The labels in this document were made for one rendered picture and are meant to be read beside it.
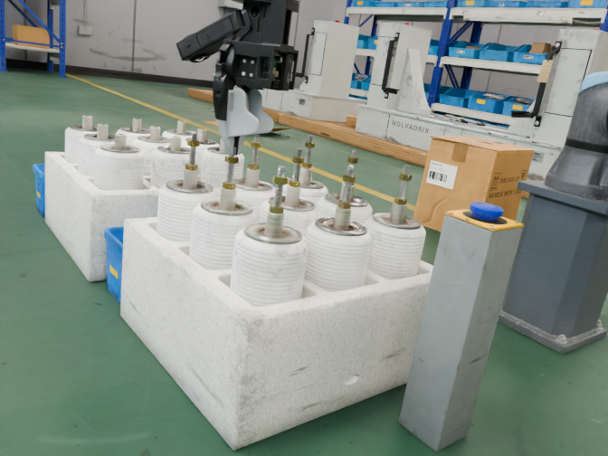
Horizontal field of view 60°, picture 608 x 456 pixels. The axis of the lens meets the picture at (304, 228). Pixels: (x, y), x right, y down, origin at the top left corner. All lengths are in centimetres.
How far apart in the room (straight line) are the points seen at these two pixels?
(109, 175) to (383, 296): 61
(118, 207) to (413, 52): 285
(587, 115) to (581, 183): 13
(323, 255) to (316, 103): 343
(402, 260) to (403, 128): 261
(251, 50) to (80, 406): 51
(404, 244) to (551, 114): 218
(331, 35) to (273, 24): 346
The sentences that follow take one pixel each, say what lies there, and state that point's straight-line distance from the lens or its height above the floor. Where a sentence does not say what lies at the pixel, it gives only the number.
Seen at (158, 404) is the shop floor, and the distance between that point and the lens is 78.
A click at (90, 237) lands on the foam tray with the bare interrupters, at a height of 9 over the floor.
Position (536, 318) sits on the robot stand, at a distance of 120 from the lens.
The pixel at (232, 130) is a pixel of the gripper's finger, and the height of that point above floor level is 37.
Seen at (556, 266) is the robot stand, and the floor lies 16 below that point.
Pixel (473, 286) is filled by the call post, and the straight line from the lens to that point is 68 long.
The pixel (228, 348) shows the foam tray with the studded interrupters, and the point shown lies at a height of 13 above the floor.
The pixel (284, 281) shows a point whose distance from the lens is 66.
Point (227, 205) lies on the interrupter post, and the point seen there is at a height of 26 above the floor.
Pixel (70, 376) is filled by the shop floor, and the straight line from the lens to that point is 85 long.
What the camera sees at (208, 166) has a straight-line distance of 121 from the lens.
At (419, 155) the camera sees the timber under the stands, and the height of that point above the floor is 6.
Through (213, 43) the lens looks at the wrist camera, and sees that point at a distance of 76.
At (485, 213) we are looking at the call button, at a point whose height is 32.
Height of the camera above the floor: 46
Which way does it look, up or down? 17 degrees down
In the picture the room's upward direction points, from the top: 8 degrees clockwise
